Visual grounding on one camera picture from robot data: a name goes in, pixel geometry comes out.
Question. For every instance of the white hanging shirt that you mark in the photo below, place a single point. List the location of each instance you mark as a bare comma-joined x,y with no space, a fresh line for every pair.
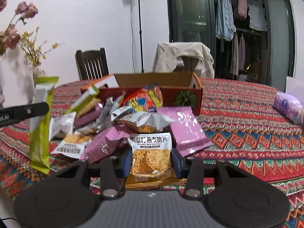
257,16

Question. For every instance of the silver crisps packet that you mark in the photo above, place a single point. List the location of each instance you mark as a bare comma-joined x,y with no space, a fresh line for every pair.
146,122

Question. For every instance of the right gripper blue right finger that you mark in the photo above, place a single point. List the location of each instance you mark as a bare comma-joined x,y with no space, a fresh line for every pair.
179,164

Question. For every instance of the red orange noodle snack bag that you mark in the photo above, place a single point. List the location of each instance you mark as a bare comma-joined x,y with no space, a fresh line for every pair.
145,99

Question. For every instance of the colourful patterned tablecloth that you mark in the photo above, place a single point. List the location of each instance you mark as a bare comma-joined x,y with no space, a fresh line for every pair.
239,119

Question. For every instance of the pumpkin oat crisps packet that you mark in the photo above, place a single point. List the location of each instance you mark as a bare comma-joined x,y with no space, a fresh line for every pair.
151,165

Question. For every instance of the green white wafer bar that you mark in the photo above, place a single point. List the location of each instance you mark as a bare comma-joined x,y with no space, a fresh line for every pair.
39,125

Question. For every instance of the purple tissue pack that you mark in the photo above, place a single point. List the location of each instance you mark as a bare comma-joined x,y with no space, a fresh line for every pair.
290,107

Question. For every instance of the light blue hanging shirt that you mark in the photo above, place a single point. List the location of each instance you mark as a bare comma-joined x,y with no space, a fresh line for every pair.
225,28

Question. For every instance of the dark wooden chair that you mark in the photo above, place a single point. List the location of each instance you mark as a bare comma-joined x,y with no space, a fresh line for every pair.
91,64

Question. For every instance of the white crisps packet left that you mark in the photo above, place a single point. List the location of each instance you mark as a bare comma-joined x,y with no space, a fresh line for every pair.
72,146

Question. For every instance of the chair with beige jacket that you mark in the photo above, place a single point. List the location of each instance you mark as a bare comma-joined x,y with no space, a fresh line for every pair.
184,57

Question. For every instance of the yellow flower branches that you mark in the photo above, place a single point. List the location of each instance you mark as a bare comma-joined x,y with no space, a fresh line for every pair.
33,51

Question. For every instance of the pink artificial roses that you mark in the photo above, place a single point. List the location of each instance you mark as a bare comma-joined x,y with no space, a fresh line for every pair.
10,37

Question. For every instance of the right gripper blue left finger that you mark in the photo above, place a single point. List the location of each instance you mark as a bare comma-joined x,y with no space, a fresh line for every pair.
126,162

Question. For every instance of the glass sliding door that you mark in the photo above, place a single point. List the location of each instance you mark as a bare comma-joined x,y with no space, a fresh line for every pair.
192,21

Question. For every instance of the purple pink snack packet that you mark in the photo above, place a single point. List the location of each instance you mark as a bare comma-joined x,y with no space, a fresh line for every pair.
105,143

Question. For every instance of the orange cardboard pumpkin box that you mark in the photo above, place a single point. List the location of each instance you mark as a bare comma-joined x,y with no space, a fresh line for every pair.
178,89

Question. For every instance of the pink hanging garment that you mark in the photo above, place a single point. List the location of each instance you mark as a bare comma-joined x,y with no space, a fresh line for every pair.
241,8

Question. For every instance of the floral ceramic vase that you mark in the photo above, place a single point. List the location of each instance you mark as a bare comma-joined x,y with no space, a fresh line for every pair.
37,72

